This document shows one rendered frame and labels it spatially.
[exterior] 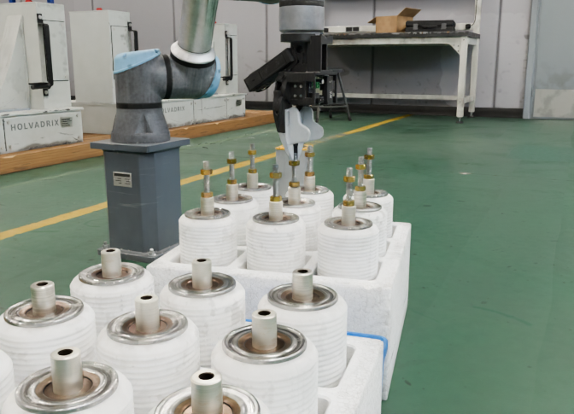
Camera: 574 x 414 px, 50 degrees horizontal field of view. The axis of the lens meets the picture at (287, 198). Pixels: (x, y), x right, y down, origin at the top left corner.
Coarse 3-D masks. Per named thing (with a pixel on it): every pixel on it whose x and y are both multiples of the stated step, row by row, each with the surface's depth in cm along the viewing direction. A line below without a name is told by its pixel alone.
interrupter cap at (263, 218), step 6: (258, 216) 100; (264, 216) 100; (288, 216) 100; (294, 216) 100; (258, 222) 97; (264, 222) 96; (270, 222) 96; (276, 222) 96; (282, 222) 96; (288, 222) 96; (294, 222) 97
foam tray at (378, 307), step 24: (408, 240) 120; (168, 264) 99; (240, 264) 99; (312, 264) 99; (384, 264) 99; (408, 264) 125; (264, 288) 94; (336, 288) 91; (360, 288) 90; (384, 288) 89; (360, 312) 90; (384, 312) 89; (384, 336) 90; (384, 360) 91; (384, 384) 92
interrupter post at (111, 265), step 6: (102, 252) 72; (108, 252) 72; (114, 252) 72; (102, 258) 72; (108, 258) 71; (114, 258) 72; (102, 264) 72; (108, 264) 72; (114, 264) 72; (120, 264) 73; (102, 270) 72; (108, 270) 72; (114, 270) 72; (120, 270) 73; (102, 276) 72; (108, 276) 72; (114, 276) 72
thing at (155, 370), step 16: (192, 336) 58; (112, 352) 55; (128, 352) 54; (144, 352) 54; (160, 352) 55; (176, 352) 55; (192, 352) 57; (128, 368) 54; (144, 368) 54; (160, 368) 55; (176, 368) 56; (192, 368) 57; (144, 384) 55; (160, 384) 55; (176, 384) 56; (144, 400) 55; (160, 400) 55
